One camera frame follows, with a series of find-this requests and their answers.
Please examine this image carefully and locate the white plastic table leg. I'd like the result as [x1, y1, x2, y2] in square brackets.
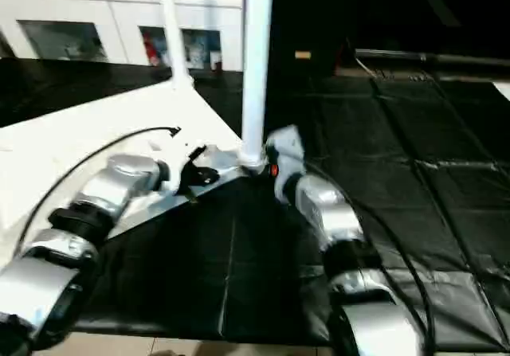
[239, 0, 276, 170]
[156, 0, 195, 90]

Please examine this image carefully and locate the white plastic table top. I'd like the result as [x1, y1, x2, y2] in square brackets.
[0, 79, 268, 249]

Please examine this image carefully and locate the black metal rail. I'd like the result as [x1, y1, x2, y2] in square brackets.
[353, 48, 510, 70]

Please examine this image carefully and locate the black work mat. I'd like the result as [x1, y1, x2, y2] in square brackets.
[0, 57, 510, 349]

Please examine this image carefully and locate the red bottle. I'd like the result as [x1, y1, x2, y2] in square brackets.
[143, 34, 158, 67]

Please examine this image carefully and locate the white glass-door cabinet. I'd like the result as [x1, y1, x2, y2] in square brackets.
[0, 0, 245, 72]

